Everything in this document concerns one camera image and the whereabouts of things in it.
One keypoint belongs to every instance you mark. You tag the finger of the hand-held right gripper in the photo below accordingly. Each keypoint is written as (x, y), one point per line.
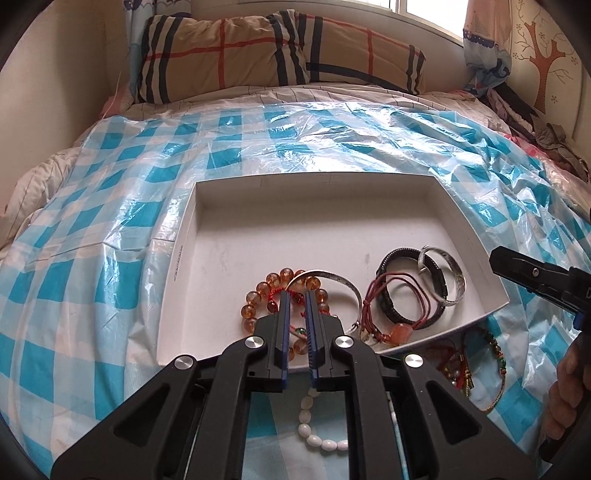
(521, 266)

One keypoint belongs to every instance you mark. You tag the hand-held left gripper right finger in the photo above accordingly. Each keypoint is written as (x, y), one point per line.
(311, 323)

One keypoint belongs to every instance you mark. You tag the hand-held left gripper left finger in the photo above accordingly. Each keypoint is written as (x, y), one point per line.
(284, 323)

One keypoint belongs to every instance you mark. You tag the thin silver bangle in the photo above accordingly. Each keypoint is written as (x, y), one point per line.
(341, 280)

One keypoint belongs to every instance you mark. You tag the engraved wide silver bangle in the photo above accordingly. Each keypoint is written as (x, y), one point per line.
(457, 277)

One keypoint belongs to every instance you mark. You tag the white cardboard box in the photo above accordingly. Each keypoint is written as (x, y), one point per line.
(231, 258)

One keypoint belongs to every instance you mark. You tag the person's right hand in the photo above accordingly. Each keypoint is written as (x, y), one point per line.
(561, 392)

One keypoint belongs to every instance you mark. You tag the pile of clothes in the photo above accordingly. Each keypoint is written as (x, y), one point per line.
(549, 134)

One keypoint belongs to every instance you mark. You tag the blue checkered plastic sheet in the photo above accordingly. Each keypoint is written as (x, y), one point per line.
(115, 230)

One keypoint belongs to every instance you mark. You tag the cream panel with tree print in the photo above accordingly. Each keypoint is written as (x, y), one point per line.
(549, 50)

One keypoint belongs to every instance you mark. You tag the patterned curtain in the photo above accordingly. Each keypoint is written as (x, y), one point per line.
(138, 32)
(485, 50)

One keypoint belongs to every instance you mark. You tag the plaid pillow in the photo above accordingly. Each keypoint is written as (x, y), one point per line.
(207, 55)
(364, 55)

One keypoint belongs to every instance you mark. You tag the window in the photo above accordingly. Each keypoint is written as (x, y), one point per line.
(415, 14)

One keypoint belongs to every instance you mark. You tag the pink cloth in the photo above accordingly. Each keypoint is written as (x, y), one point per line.
(113, 100)

